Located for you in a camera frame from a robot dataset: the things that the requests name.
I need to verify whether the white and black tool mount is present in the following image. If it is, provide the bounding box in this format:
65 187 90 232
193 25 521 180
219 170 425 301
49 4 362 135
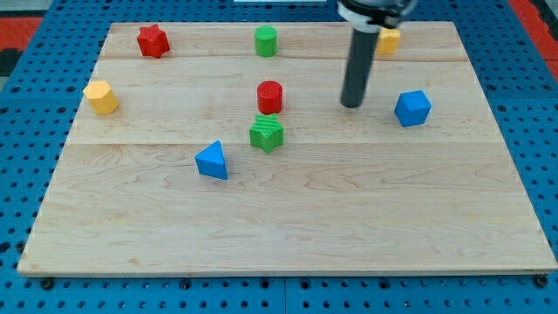
337 0 417 33

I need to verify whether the dark grey pusher stick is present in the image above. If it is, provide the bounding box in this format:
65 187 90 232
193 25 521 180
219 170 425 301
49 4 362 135
340 29 379 108

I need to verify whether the wooden board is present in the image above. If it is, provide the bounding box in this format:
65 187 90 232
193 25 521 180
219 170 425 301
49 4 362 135
17 22 557 277

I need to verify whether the yellow block behind stick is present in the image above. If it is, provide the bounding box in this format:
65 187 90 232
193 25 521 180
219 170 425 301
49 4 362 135
375 28 401 55

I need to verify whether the blue cube block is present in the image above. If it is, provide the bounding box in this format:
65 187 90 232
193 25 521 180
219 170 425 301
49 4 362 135
394 90 432 127

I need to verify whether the green cylinder block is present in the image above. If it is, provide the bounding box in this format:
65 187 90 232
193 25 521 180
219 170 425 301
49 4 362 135
254 25 278 58

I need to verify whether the red cylinder block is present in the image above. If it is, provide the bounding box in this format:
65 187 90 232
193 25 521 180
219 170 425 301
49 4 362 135
256 80 283 115

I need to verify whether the green star block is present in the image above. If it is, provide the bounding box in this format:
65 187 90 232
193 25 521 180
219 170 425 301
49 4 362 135
249 113 284 154

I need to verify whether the blue triangle block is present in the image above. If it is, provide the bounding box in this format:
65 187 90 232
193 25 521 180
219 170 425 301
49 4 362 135
194 140 228 180

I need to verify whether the red star block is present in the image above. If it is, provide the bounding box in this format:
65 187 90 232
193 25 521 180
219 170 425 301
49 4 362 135
137 24 170 58

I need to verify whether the yellow hexagon block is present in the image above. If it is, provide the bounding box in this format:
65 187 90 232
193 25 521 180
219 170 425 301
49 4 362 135
83 80 119 115

